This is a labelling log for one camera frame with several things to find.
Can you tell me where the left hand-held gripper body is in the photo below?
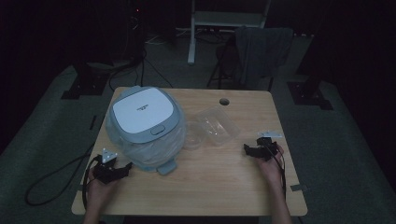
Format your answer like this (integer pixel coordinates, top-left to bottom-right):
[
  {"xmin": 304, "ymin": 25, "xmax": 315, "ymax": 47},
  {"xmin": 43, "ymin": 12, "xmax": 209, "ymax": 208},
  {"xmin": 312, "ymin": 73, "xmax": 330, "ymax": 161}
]
[{"xmin": 92, "ymin": 147, "xmax": 126, "ymax": 185}]

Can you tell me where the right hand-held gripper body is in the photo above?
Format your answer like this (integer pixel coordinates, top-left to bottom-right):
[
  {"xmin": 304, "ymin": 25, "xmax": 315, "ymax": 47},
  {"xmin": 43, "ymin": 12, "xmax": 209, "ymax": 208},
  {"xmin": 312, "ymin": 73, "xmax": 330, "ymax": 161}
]
[{"xmin": 254, "ymin": 130, "xmax": 284, "ymax": 161}]

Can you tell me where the clear round plastic container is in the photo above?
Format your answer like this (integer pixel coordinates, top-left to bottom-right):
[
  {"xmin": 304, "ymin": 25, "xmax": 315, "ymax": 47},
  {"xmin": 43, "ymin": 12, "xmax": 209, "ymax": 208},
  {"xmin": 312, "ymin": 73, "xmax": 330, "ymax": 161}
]
[{"xmin": 182, "ymin": 120, "xmax": 206, "ymax": 151}]

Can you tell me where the blue-grey trash can white lid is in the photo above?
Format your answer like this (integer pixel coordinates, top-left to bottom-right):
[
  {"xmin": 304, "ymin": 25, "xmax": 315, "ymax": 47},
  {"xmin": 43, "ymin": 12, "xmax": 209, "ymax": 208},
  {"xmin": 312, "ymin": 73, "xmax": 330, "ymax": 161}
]
[{"xmin": 106, "ymin": 85, "xmax": 185, "ymax": 175}]

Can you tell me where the person's left hand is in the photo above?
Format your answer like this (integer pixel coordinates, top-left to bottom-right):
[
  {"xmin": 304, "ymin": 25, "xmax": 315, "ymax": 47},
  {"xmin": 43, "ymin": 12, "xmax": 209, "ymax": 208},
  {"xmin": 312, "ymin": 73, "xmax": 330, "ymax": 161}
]
[{"xmin": 86, "ymin": 169, "xmax": 123, "ymax": 204}]

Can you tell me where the person's right hand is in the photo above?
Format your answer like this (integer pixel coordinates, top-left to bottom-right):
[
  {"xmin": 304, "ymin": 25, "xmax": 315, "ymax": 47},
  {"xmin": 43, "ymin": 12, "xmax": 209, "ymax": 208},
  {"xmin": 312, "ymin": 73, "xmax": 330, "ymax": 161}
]
[{"xmin": 255, "ymin": 144, "xmax": 286, "ymax": 185}]

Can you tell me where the clear rectangular plastic container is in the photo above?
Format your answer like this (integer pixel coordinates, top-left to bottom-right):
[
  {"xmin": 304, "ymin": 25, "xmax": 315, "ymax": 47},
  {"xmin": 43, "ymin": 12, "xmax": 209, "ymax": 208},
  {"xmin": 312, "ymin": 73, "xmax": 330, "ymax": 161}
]
[{"xmin": 195, "ymin": 105, "xmax": 241, "ymax": 147}]

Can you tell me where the black stand base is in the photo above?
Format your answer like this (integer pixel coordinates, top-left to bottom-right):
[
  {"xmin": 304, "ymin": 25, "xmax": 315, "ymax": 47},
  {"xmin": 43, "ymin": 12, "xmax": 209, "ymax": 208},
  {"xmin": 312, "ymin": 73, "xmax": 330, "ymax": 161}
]
[
  {"xmin": 61, "ymin": 61, "xmax": 110, "ymax": 101},
  {"xmin": 287, "ymin": 79, "xmax": 334, "ymax": 111}
]

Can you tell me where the black folding chair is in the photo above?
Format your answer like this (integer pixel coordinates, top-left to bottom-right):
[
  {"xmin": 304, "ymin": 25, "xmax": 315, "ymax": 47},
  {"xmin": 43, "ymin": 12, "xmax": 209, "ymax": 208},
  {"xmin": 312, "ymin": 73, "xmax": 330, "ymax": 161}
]
[{"xmin": 206, "ymin": 35, "xmax": 276, "ymax": 91}]

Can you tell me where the dark grey cloth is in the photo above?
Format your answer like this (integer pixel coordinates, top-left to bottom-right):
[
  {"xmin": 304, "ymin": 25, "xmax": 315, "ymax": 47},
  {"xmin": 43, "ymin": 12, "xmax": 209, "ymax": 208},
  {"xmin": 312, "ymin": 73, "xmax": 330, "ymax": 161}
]
[{"xmin": 234, "ymin": 25, "xmax": 294, "ymax": 90}]

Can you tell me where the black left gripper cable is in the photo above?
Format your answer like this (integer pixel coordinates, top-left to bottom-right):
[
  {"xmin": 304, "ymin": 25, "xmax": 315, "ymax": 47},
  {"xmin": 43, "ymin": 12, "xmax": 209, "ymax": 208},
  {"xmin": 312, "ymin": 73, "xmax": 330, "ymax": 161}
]
[{"xmin": 81, "ymin": 154, "xmax": 103, "ymax": 213}]

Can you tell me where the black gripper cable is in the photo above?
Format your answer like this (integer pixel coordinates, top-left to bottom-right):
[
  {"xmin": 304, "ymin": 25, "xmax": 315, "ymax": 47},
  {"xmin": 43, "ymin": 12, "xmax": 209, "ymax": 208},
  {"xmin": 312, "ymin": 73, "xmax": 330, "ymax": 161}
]
[
  {"xmin": 269, "ymin": 150, "xmax": 288, "ymax": 200},
  {"xmin": 81, "ymin": 154, "xmax": 103, "ymax": 213}
]

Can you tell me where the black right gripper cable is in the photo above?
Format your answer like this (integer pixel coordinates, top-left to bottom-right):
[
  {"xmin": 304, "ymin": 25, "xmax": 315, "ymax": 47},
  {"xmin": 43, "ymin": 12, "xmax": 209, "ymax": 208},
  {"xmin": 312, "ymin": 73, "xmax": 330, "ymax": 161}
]
[{"xmin": 269, "ymin": 150, "xmax": 288, "ymax": 200}]

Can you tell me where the black floor cable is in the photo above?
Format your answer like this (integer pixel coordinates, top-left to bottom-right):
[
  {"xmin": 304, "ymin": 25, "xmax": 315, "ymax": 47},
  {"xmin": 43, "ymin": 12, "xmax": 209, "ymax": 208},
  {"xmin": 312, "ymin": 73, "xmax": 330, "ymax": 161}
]
[{"xmin": 24, "ymin": 143, "xmax": 95, "ymax": 207}]

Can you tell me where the thin black cable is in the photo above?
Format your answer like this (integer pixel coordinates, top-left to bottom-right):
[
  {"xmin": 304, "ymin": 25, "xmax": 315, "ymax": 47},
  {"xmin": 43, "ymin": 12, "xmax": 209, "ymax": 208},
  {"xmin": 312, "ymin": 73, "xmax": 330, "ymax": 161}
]
[{"xmin": 107, "ymin": 55, "xmax": 174, "ymax": 91}]

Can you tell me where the white metal desk frame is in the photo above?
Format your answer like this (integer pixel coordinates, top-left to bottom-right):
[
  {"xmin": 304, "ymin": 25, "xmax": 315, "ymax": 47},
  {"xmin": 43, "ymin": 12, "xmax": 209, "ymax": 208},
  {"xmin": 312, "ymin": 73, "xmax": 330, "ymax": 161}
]
[{"xmin": 187, "ymin": 0, "xmax": 273, "ymax": 65}]

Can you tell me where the white cable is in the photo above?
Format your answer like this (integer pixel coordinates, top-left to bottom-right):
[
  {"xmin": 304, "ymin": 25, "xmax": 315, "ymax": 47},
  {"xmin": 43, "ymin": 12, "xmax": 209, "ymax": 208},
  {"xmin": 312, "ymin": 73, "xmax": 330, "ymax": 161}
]
[{"xmin": 145, "ymin": 26, "xmax": 194, "ymax": 45}]

